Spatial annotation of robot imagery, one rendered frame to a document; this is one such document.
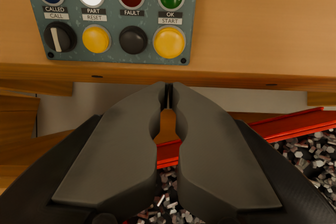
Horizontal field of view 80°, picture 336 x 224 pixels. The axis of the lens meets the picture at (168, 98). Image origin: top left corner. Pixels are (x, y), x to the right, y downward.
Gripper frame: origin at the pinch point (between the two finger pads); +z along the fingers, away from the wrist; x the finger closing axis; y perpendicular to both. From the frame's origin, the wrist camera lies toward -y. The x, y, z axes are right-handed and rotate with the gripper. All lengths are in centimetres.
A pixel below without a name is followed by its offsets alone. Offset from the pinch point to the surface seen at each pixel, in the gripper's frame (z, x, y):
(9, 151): 25, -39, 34
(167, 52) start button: 7.9, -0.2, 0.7
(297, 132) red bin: 4.9, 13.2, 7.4
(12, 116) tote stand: 63, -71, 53
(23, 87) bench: 53, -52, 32
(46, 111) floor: 79, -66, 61
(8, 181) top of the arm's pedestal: 6.9, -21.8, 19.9
